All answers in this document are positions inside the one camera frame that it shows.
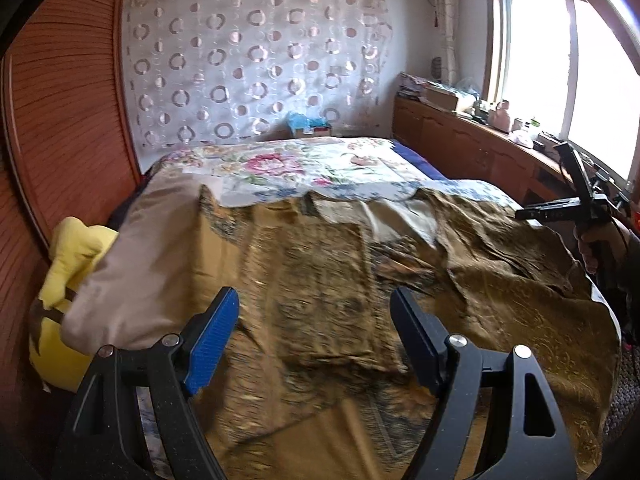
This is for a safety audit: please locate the mustard patterned garment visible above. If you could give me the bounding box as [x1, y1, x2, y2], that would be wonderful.
[194, 190, 620, 479]

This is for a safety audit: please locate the right hand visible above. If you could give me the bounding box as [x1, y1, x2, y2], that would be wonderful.
[574, 220, 630, 274]

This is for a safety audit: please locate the pink bottle on cabinet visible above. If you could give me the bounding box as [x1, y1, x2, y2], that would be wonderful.
[488, 100, 512, 133]

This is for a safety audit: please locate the wooden sideboard cabinet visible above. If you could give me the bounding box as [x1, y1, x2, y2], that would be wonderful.
[393, 96, 575, 205]

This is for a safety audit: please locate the beige pillow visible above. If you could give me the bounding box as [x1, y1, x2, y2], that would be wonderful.
[61, 170, 220, 356]

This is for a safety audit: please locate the cardboard box on cabinet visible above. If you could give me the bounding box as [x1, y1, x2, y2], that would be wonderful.
[424, 87, 475, 113]

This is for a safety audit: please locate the dark blue blanket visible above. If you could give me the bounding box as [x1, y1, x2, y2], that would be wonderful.
[392, 140, 446, 180]

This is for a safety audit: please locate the yellow plush toy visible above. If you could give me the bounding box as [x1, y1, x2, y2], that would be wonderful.
[28, 217, 118, 392]

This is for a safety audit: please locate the reddish wooden wardrobe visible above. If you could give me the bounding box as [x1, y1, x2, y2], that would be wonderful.
[1, 0, 140, 462]

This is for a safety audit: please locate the teal tissue box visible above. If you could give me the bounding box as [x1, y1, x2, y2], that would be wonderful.
[286, 113, 332, 138]

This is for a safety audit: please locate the floral white bed quilt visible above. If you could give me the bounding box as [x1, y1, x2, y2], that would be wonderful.
[155, 138, 514, 479]

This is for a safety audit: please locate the circle patterned sheer curtain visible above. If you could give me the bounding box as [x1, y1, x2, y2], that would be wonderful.
[122, 0, 393, 153]

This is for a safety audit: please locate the window with wooden frame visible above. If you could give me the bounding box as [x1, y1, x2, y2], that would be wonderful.
[489, 0, 639, 190]

